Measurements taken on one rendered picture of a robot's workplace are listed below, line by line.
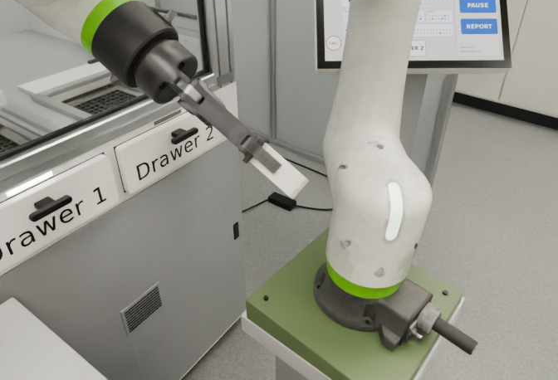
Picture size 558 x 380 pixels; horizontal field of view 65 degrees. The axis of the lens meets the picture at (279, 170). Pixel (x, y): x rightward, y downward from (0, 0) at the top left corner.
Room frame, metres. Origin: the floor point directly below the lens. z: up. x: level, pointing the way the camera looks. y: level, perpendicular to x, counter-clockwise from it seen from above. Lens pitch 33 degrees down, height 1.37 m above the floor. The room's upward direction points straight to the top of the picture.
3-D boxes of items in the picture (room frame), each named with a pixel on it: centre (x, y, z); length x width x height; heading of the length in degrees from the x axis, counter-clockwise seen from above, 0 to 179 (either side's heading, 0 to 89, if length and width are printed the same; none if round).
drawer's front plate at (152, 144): (0.87, 0.24, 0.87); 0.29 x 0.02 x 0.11; 145
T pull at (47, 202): (0.60, 0.40, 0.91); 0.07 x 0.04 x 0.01; 145
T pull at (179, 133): (0.85, 0.22, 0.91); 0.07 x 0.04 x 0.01; 145
